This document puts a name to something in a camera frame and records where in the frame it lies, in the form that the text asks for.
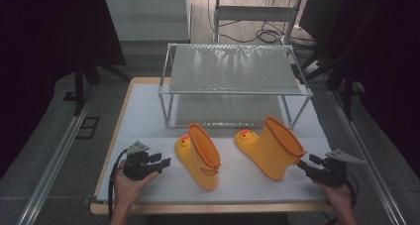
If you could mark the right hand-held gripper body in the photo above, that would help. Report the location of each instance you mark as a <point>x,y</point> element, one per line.
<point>332,173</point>

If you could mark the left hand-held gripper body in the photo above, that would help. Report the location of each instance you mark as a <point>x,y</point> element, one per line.
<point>138,165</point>

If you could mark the yellow duck rain boot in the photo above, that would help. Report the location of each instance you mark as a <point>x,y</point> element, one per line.
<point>270,152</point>
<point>201,165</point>

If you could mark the white two-tier shoe rack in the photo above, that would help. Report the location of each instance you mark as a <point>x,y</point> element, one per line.
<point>231,69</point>

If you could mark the person's right hand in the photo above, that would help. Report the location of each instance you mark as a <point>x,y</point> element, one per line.
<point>338,197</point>

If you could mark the person's left hand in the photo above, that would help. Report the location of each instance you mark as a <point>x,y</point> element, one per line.
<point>128,188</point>

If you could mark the white table mat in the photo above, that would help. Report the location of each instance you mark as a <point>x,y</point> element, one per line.
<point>145,119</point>

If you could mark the black stand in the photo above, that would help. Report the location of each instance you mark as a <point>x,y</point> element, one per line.
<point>79,89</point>
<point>346,92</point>

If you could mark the dark curtain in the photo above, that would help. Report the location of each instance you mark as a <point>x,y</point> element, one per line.
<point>43,53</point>
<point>393,69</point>

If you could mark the white panel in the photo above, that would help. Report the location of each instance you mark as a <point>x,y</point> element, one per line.
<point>148,17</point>

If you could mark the white metal stand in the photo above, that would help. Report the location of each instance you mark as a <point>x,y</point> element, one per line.
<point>254,13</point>

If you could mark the aluminium rail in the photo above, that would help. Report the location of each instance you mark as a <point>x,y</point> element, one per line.
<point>56,162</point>
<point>366,152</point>

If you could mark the black floor bracket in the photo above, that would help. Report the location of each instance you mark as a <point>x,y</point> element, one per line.
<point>87,127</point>

